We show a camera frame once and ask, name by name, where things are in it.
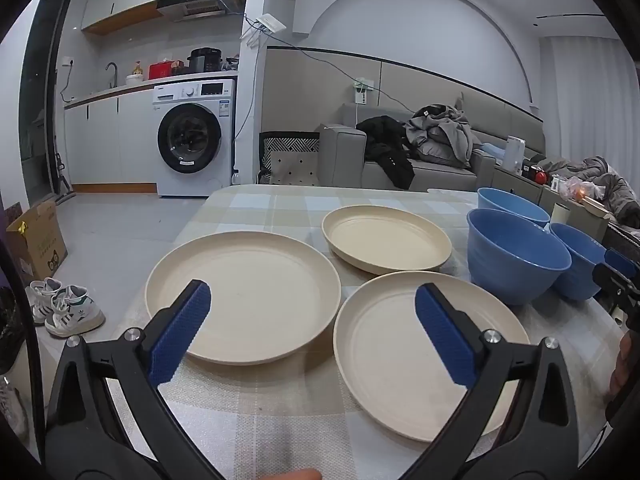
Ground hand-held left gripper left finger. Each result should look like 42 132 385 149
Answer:
45 279 221 480

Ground cardboard box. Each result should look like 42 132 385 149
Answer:
6 200 68 281

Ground grey sofa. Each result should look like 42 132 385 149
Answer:
319 102 546 192

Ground wall socket with charger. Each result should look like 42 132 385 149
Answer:
350 77 376 106

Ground black trash bag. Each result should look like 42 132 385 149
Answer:
0 287 26 371

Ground white green sneaker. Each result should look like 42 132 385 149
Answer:
26 277 76 326
44 285 106 338

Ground white kitchen base cabinets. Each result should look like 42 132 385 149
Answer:
64 82 161 193

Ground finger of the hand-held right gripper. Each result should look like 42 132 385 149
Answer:
604 248 640 279
592 262 632 307

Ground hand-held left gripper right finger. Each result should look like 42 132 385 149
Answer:
400 282 583 480

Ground black door frame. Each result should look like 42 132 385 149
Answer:
17 0 76 201

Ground white router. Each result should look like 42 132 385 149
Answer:
241 12 287 50

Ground grey blanket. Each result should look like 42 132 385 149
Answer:
540 156 640 231

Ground stick vacuum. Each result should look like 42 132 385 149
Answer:
54 150 75 196

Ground grey clothes pile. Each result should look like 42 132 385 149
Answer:
404 104 483 168

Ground clear plastic bag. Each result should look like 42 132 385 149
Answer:
557 175 608 206

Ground grey side cabinet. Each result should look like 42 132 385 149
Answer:
492 160 626 241

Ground range hood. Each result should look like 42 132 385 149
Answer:
156 0 236 23

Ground person's left hand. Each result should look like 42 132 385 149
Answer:
260 469 322 480

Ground black pressure cooker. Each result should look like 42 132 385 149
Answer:
187 47 222 75

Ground person's right hand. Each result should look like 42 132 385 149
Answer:
609 332 638 403

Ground blue bowl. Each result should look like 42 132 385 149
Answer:
466 208 572 306
549 222 613 302
476 187 551 228

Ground cream round plate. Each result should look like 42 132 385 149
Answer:
333 270 531 443
145 231 342 366
321 205 453 276

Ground white washing machine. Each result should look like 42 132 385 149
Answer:
151 79 237 198

